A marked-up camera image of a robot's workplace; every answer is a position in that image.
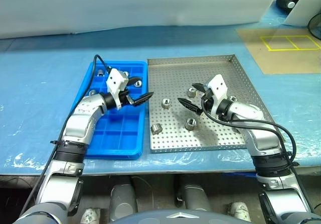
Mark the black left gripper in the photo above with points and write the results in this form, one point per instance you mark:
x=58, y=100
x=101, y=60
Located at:
x=125, y=99

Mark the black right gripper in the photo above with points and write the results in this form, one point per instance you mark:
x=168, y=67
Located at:
x=206, y=102

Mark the metal nut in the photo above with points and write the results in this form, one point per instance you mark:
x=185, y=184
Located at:
x=138, y=83
x=92, y=92
x=100, y=72
x=191, y=92
x=165, y=103

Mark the blue compartment tray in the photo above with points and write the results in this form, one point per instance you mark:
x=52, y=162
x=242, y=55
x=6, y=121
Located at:
x=125, y=143

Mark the metal nut in blue tray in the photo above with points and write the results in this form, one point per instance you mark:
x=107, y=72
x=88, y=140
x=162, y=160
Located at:
x=138, y=83
x=92, y=92
x=100, y=72

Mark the perforated metal tray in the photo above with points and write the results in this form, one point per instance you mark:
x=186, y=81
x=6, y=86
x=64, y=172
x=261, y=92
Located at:
x=175, y=138

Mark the white backdrop sheet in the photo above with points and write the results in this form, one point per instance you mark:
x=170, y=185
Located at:
x=125, y=5

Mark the brown cardboard mat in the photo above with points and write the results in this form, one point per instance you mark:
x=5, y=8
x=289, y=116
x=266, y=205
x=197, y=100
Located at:
x=276, y=60

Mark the dark grey rounded housing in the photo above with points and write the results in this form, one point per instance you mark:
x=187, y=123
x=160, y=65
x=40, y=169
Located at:
x=124, y=199
x=195, y=196

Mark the blue plastic table cover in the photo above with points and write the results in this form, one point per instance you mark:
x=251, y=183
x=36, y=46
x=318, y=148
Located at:
x=37, y=96

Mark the white rounded foot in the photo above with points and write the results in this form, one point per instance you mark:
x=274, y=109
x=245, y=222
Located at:
x=90, y=215
x=239, y=210

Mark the blue-grey robot chest shell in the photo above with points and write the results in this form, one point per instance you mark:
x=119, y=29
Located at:
x=175, y=217

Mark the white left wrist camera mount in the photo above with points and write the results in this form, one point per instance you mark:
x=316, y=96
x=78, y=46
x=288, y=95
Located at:
x=114, y=81

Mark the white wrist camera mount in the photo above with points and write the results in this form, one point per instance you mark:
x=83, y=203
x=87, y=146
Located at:
x=114, y=81
x=218, y=83

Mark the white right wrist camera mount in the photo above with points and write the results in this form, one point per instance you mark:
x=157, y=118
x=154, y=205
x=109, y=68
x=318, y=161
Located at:
x=218, y=83

